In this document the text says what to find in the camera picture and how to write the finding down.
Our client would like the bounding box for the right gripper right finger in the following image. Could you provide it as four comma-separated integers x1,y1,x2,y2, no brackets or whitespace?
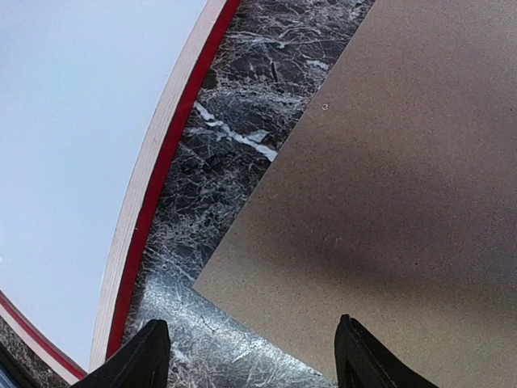
334,314,434,388

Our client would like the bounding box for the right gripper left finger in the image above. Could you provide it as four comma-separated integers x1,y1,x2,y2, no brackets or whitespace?
74,319,170,388

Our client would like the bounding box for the brown frame backing board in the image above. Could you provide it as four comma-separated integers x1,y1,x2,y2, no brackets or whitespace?
195,1,516,387

